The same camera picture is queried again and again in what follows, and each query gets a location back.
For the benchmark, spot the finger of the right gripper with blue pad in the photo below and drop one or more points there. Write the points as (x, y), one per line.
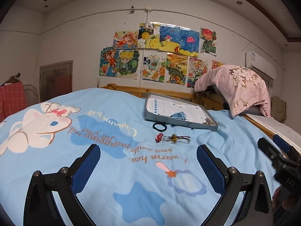
(281, 143)
(268, 149)

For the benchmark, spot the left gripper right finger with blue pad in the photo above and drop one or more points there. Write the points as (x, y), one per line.
(225, 181)

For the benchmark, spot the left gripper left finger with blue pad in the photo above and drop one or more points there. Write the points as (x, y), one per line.
(72, 180)

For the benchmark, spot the olive hanging garment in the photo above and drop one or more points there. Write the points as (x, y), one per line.
(278, 109)

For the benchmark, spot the beige hair claw clip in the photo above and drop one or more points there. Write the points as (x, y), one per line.
(207, 121)

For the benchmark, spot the light blue cartoon bedsheet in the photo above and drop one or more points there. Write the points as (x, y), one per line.
(136, 181)

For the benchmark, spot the blue watch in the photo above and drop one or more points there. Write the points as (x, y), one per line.
(179, 115)

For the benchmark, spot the pink floral cloth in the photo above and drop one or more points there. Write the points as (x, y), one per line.
(241, 87)

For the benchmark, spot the grid paper sheet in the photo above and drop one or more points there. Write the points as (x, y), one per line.
(164, 108)

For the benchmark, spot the white air conditioner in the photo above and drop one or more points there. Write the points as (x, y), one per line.
(259, 64)

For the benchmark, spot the grey shallow box tray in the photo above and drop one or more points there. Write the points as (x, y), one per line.
(167, 120)

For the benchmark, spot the red checked cloth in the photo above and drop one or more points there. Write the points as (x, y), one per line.
(12, 99)

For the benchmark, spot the crowded red doodle drawing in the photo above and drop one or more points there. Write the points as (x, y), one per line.
(196, 69)

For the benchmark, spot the dinosaur landscape drawing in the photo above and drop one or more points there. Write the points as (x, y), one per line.
(176, 66)

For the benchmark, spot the white fruit drawing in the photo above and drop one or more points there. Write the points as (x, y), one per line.
(154, 66)

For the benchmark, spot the orange girl drawing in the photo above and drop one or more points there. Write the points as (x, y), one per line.
(109, 62)

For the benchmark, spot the blond boy drawing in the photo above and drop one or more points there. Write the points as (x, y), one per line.
(128, 62)

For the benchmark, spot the red-haired character drawing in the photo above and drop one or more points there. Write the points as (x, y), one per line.
(209, 37)

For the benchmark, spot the blue sea jellyfish drawing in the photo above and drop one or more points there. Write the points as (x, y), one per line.
(181, 40)

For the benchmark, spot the mermaid girl drawing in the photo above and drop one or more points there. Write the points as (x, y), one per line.
(126, 40)

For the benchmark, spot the black yellow moon drawing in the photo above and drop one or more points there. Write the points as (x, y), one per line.
(149, 35)

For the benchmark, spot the brown wall cabinet door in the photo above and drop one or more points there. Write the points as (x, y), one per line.
(55, 80)

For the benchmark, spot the wooden bed rail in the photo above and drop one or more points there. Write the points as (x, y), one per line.
(267, 125)

